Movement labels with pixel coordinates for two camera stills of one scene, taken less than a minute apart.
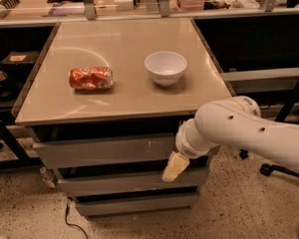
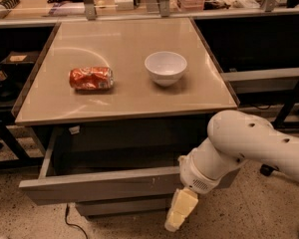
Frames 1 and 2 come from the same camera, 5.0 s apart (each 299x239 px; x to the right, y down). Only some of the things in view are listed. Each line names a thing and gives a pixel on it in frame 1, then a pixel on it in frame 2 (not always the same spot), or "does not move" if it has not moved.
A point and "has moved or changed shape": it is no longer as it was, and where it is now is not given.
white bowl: [165, 68] does not move
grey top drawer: [115, 154] has moved or changed shape
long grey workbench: [25, 4] does not move
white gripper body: [185, 146] → [193, 176]
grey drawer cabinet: [105, 100] does not move
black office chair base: [266, 168] does not move
